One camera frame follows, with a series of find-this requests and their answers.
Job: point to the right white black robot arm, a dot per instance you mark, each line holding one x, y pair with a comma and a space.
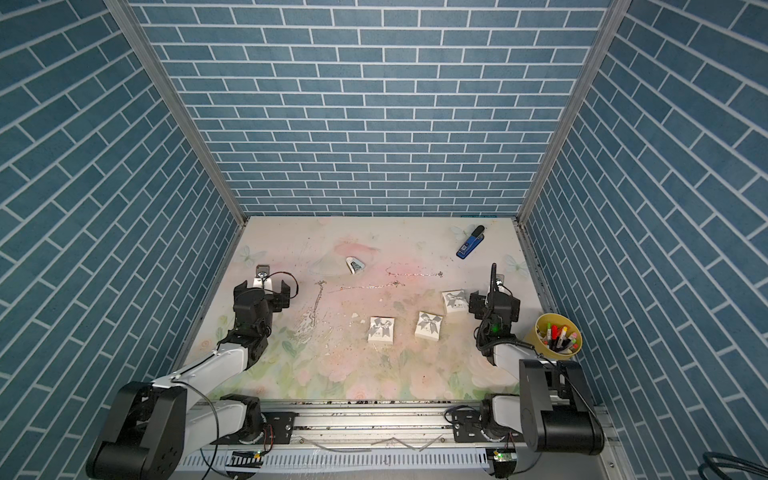
550, 411

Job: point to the white bow gift box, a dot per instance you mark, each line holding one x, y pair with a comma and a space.
381, 330
428, 326

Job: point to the black cable bundle corner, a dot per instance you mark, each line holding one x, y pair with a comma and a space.
723, 465

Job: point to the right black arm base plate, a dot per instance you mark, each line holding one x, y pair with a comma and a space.
467, 426

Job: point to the aluminium front rail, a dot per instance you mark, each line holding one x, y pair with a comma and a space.
348, 428

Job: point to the yellow pen cup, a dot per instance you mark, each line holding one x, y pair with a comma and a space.
555, 336

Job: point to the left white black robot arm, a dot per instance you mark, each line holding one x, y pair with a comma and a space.
152, 426

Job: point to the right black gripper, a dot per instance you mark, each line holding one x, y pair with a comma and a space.
478, 304

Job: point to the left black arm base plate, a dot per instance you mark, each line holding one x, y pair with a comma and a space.
274, 428

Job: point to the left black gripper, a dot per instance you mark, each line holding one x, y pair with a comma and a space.
281, 299

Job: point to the blue black stapler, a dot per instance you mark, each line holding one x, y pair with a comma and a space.
471, 243

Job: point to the white bow box lid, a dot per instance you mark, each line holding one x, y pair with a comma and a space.
455, 301

